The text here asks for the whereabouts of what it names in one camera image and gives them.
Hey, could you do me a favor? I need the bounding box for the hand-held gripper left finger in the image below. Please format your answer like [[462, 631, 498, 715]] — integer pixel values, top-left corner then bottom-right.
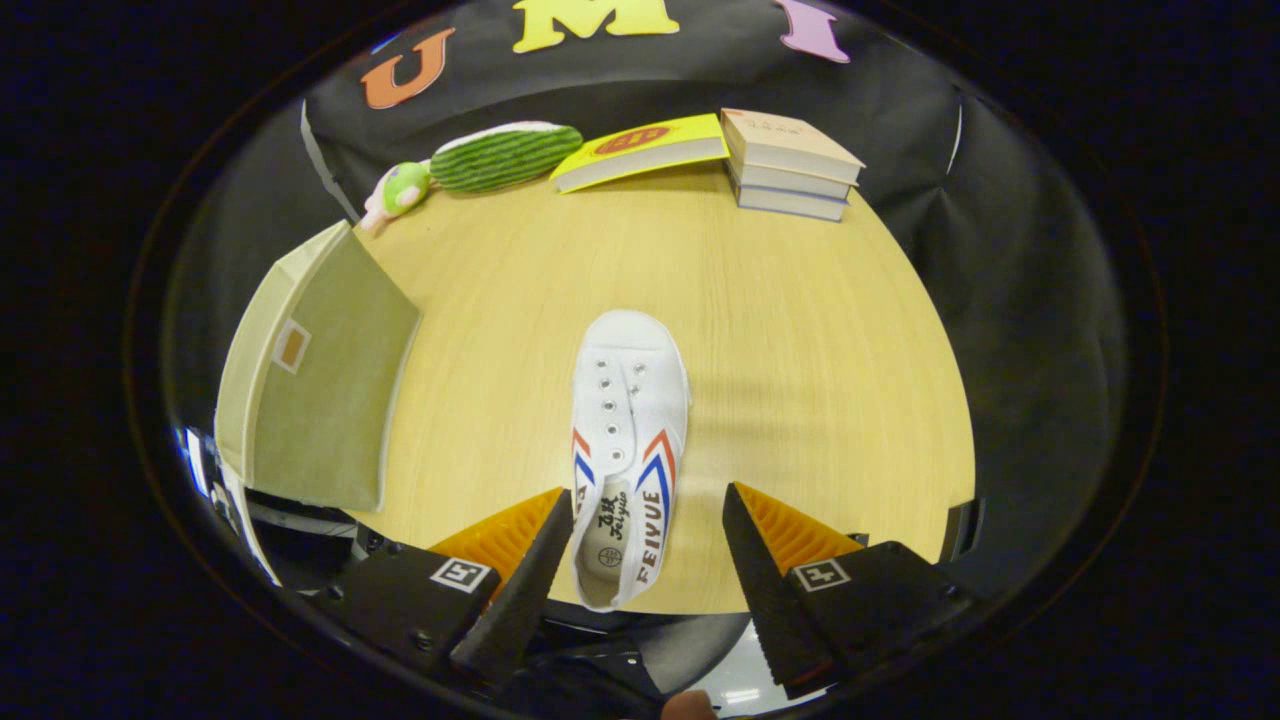
[[305, 487, 576, 689]]

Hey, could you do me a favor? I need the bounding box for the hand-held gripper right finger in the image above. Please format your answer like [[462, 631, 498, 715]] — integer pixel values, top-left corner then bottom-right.
[[722, 482, 973, 701]]

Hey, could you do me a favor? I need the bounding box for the white canvas shoe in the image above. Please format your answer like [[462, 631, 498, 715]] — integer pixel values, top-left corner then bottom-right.
[[569, 309, 692, 614]]

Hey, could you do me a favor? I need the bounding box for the green fabric storage box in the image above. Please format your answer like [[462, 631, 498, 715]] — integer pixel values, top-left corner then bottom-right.
[[214, 219, 424, 514]]

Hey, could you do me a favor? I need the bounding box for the grey book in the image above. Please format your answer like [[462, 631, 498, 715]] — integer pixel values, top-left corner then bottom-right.
[[735, 182, 851, 223], [728, 158, 856, 203]]

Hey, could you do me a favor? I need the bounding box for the pink and green plush toy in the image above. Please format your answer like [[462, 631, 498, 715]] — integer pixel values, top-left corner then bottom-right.
[[360, 160, 434, 233]]

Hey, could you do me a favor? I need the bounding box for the watermelon slice plush toy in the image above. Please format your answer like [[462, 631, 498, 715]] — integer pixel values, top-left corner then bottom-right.
[[430, 121, 585, 196]]

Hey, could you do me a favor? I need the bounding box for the beige cover book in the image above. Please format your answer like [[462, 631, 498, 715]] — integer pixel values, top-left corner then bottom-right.
[[720, 107, 867, 186]]

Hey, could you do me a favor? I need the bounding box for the yellow book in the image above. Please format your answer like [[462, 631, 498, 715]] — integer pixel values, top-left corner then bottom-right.
[[549, 112, 731, 195]]

